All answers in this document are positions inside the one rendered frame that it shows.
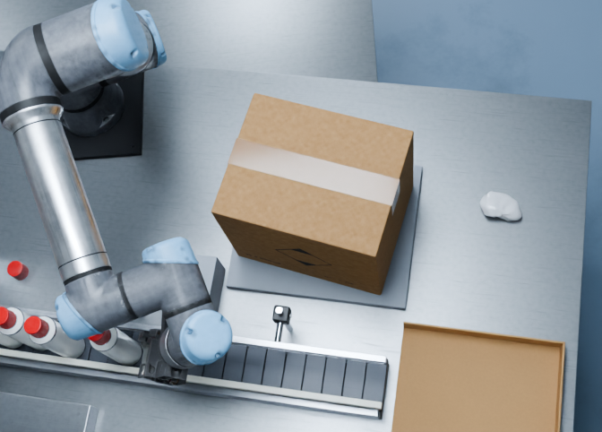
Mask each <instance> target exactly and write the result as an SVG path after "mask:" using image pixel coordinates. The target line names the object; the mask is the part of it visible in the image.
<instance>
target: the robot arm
mask: <svg viewBox="0 0 602 432"><path fill-rule="evenodd" d="M166 61H167V55H166V51H165V48H164V46H163V43H162V40H161V38H160V35H159V32H158V30H157V27H156V25H155V22H154V20H153V19H152V17H151V14H150V13H149V12H148V11H146V10H141V11H139V12H138V11H134V10H133V8H132V7H131V6H130V4H129V3H128V2H127V1H126V0H97V1H96V2H95V3H92V4H88V5H85V6H84V7H81V8H78V9H76V10H73V11H71V12H69V13H65V14H62V15H59V16H57V17H55V18H52V19H50V20H47V21H45V22H41V23H39V24H36V25H32V26H29V27H28V28H26V29H24V30H22V31H21V32H19V33H18V34H17V35H16V36H15V37H14V38H13V39H12V40H11V41H10V43H9V44H8V46H7V47H6V49H5V51H4V53H3V56H2V58H1V60H0V120H1V123H2V126H3V128H4V129H5V130H7V131H9V132H11V133H12V134H13V138H14V140H15V143H16V146H17V149H18V152H19V154H20V157H21V162H22V165H23V167H24V170H25V173H26V175H27V178H28V180H29V183H30V188H31V191H32V193H33V196H34V199H35V202H36V205H37V207H38V210H39V215H40V218H41V219H42V222H43V225H44V228H45V231H46V233H47V238H48V241H49V244H50V246H51V249H52V252H53V255H54V258H55V260H56V264H57V267H58V270H59V272H60V275H61V278H62V281H63V283H64V287H65V290H66V292H64V293H63V295H60V296H58V297H57V298H56V303H55V308H56V315H57V319H58V321H59V323H60V325H61V327H62V329H63V331H64V332H65V334H66V335H67V336H68V337H69V338H71V339H73V340H76V341H79V340H82V339H85V338H88V337H91V336H93V335H96V334H102V333H103V332H105V331H106V330H109V329H112V328H114V327H117V326H119V325H121V324H125V323H128V322H131V321H133V320H135V319H137V318H141V317H143V316H146V315H149V314H152V313H154V312H157V311H160V310H161V311H162V318H161V329H150V330H149V331H148V332H147V331H144V332H140V333H139V338H138V341H140V342H141V346H142V349H143V354H142V363H141V365H140V369H139V373H138V377H137V378H141V377H144V378H147V379H148V378H149V379H151V381H154V382H156V383H161V384H169V385H181V384H185V383H186V378H187V373H188V368H191V367H197V366H204V365H209V364H211V363H213V362H215V361H216V360H218V359H220V358H221V357H223V356H224V355H225V354H226V353H227V352H228V350H229V348H230V346H231V343H232V339H233V333H232V328H231V325H230V323H229V321H228V320H227V319H226V318H225V317H224V316H223V315H222V314H220V313H218V312H216V309H215V307H214V305H213V302H212V301H211V297H210V294H209V292H208V290H207V287H206V284H205V282H204V279H203V277H202V273H201V270H200V267H199V265H198V264H199V262H198V261H197V260H196V258H195V255H194V251H193V249H192V248H191V245H190V243H189V241H188V240H187V239H186V238H181V237H179V238H171V239H168V240H165V241H162V242H159V243H158V244H155V245H153V246H149V247H147V248H146V249H144V250H143V251H142V258H143V260H142V262H143V264H140V265H137V266H135V267H133V268H131V269H128V270H126V271H123V272H119V273H117V274H114V273H113V270H112V267H111V264H110V262H109V260H108V255H107V252H106V249H105V247H104V244H103V241H102V239H101V236H100V234H99V229H98V226H97V223H96V221H95V219H94V216H93V213H92V210H91V207H90V203H89V200H88V198H87V195H86V193H85V190H84V187H83V184H82V180H81V178H80V175H79V172H78V169H77V167H76V164H75V161H74V158H73V155H72V152H71V149H70V146H69V143H68V141H67V138H66V136H65V131H64V128H65V129H66V130H67V131H69V132H70V133H72V134H75V135H78V136H83V137H91V136H96V135H99V134H103V133H105V132H106V131H107V130H109V129H110V128H111V127H112V126H114V125H115V124H116V122H117V121H118V120H119V118H120V117H121V115H122V113H123V110H124V106H125V97H124V94H123V91H122V89H121V87H120V86H119V84H118V83H117V82H119V81H122V80H123V79H126V78H129V77H131V76H134V75H136V74H138V73H142V72H145V71H148V70H150V69H155V68H157V67H159V65H163V64H165V63H166ZM63 127H64V128H63ZM143 370H144V371H143ZM142 371H143V375H142Z"/></svg>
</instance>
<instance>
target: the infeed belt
mask: <svg viewBox="0 0 602 432"><path fill-rule="evenodd" d="M118 330H120V331H121V332H123V333H125V334H126V335H128V336H129V337H131V338H132V339H133V340H135V341H137V342H139V343H140V345H141V342H140V341H138V338H139V333H140V332H135V331H128V330H121V329H118ZM84 340H85V343H86V348H85V351H84V353H83V354H82V355H81V356H80V357H79V358H78V359H82V360H88V361H95V362H101V363H108V364H114V365H120V366H122V365H121V364H120V363H118V362H116V361H115V360H113V359H111V358H110V357H108V356H106V355H104V354H103V353H101V352H99V351H97V350H95V349H93V348H92V346H91V345H90V340H89V339H88V338H85V339H84ZM0 349H7V350H13V349H9V348H7V347H5V346H4V345H1V344H0ZM14 350H18V351H25V352H31V353H38V354H44V355H50V356H57V357H62V356H60V355H58V354H56V353H54V352H53V351H51V350H46V351H38V350H35V349H33V348H31V347H29V346H27V345H25V344H23V345H22V346H21V347H20V348H18V349H14ZM386 368H387V365H381V364H375V363H367V365H366V362H361V361H354V360H348V361H347V363H346V360H345V359H335V358H327V360H326V357H321V356H315V355H307V356H306V354H301V353H295V352H288V353H287V352H286V351H281V350H268V351H267V349H261V348H255V347H248V349H247V346H241V345H235V344H231V346H230V348H229V350H228V352H227V353H226V354H225V355H224V356H223V357H221V358H220V359H218V360H216V361H215V362H213V363H211V364H209V365H204V366H197V367H191V368H188V373H187V374H188V375H190V376H202V377H208V378H216V379H222V380H228V381H235V382H241V383H248V384H259V385H266V386H272V387H279V388H286V389H292V390H298V391H305V392H311V393H323V394H329V395H336V396H342V397H349V398H356V399H362V400H368V401H375V402H381V403H383V391H384V384H385V376H386Z"/></svg>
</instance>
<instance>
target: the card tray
mask: <svg viewBox="0 0 602 432"><path fill-rule="evenodd" d="M403 326H404V327H403V335H402V343H401V350H400V364H399V373H398V380H397V387H396V395H395V403H394V411H393V418H392V426H391V432H560V423H561V408H562V393H563V364H564V350H565V341H551V340H544V339H538V338H530V337H523V336H516V335H509V334H501V333H488V332H480V331H473V330H467V329H460V328H452V327H445V326H438V325H430V324H417V323H410V322H403Z"/></svg>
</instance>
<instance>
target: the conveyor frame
mask: <svg viewBox="0 0 602 432"><path fill-rule="evenodd" d="M231 344H235V343H231ZM235 345H241V346H247V349H248V347H255V346H248V345H242V344H235ZM255 348H261V349H267V351H268V350H275V349H268V348H262V347H255ZM281 351H286V352H287V353H288V352H294V351H288V350H281ZM295 353H301V354H306V356H307V355H315V354H308V353H302V352H295ZM315 356H321V357H326V360H327V358H335V357H328V356H322V355H315ZM335 359H341V358H335ZM345 360H346V363H347V361H348V360H354V359H345ZM354 361H361V362H366V365H367V363H375V362H368V361H362V360H354ZM375 364H381V365H387V368H386V376H385V384H384V391H383V404H384V396H385V389H386V381H387V374H388V366H389V360H388V359H386V364H382V363H375ZM0 366H7V367H18V368H25V369H31V370H37V371H43V372H49V373H56V374H62V375H69V376H80V377H87V378H93V379H99V380H106V381H112V382H118V383H125V384H136V385H142V386H149V387H155V388H161V389H168V390H174V391H180V392H187V393H198V394H205V395H211V396H218V397H224V398H229V399H236V400H242V401H249V402H260V403H267V404H273V405H279V406H286V407H292V408H299V409H305V410H317V411H323V412H329V413H335V414H341V415H348V416H354V417H360V418H367V419H382V417H383V405H382V409H381V410H376V409H369V408H363V407H357V406H349V405H343V404H337V403H330V402H318V401H312V400H306V399H300V398H293V397H287V396H281V395H274V394H267V393H256V392H249V391H243V390H237V389H230V388H224V387H217V386H211V385H205V384H193V383H185V384H181V385H169V384H161V383H156V382H154V381H151V379H149V378H148V379H147V378H144V377H141V378H137V377H138V376H137V375H130V374H124V373H117V372H111V371H105V370H98V369H92V368H86V367H73V366H67V365H60V364H54V363H47V362H41V361H35V360H28V359H17V358H10V357H4V356H0Z"/></svg>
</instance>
